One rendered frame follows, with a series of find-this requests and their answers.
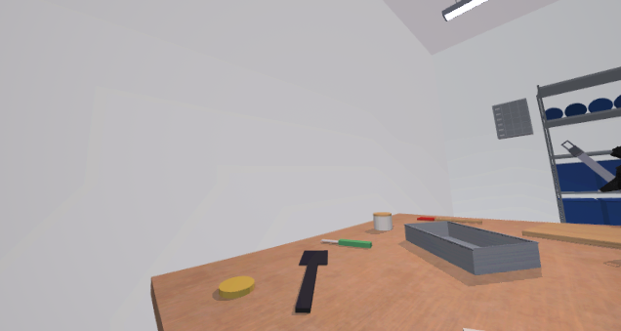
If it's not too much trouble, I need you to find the light brown wooden board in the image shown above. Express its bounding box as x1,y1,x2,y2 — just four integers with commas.
522,223,621,249

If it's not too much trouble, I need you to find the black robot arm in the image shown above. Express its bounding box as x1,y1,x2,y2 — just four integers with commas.
610,146,621,159

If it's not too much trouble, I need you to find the grey canister with wooden lid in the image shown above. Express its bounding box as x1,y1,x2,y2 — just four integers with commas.
373,212,393,230

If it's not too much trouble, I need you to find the yellow flat disc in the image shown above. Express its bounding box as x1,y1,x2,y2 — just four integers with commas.
219,276,254,299

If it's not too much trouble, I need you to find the grey rectangular tray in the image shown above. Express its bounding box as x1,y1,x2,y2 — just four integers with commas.
404,221,541,275

